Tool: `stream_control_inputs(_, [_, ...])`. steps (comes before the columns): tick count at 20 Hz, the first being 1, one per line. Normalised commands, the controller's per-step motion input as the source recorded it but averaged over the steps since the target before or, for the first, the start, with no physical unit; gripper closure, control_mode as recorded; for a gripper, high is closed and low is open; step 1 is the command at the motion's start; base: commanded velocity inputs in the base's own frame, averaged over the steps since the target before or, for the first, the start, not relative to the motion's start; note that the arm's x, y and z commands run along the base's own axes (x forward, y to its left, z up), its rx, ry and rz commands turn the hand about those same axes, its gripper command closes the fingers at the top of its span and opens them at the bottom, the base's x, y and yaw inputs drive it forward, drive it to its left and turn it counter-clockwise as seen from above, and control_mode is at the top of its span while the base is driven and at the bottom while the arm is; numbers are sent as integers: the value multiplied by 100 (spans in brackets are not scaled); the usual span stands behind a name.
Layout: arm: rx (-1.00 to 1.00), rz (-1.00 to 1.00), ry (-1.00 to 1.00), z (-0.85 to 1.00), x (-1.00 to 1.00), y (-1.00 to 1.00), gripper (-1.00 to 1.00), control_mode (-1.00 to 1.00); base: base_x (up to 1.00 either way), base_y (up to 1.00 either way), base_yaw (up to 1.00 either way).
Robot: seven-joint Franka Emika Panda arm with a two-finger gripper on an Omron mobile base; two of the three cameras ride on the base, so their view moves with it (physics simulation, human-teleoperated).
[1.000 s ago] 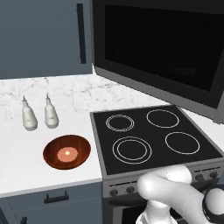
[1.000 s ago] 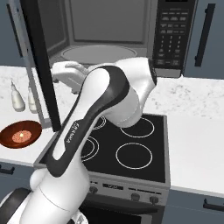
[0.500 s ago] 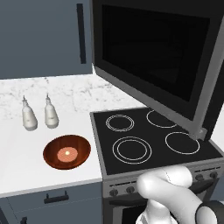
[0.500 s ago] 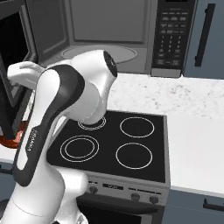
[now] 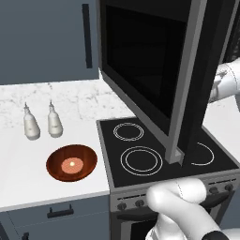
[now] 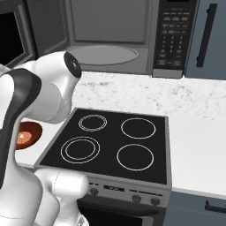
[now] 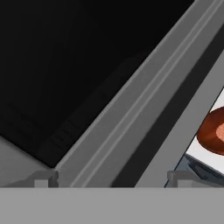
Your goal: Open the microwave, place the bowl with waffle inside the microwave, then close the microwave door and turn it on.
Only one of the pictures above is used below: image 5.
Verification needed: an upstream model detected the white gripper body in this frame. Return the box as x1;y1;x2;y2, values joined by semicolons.
208;63;233;104

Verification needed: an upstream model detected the black microwave door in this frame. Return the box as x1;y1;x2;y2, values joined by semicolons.
96;0;240;167

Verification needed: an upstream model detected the round orange waffle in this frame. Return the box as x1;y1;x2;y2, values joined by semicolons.
60;157;84;175

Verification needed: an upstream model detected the black oven door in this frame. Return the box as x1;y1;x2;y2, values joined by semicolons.
110;200;235;240

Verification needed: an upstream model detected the brown wooden bowl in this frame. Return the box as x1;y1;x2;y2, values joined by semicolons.
45;143;98;183

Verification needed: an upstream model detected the grey base cupboard door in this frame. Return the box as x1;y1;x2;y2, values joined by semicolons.
13;211;112;240

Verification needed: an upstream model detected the black glass hob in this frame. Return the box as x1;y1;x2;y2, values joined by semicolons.
96;116;240;189

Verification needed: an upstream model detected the grey base cupboard run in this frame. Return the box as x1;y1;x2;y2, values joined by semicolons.
218;189;240;232

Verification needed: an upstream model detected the grey oven range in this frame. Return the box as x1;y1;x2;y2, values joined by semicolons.
108;171;240;240

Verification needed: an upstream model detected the white squeeze bottle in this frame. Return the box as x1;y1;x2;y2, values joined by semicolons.
47;99;65;139
22;101;41;142

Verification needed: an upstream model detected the grey drawer front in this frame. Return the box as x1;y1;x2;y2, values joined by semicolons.
7;194;111;233

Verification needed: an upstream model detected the dark wall cupboard handle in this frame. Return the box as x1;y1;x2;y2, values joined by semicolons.
81;3;94;69

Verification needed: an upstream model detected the grey wall cupboard door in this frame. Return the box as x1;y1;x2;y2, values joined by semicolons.
0;0;100;86

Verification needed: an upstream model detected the black drawer handle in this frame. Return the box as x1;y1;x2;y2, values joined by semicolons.
46;203;75;219

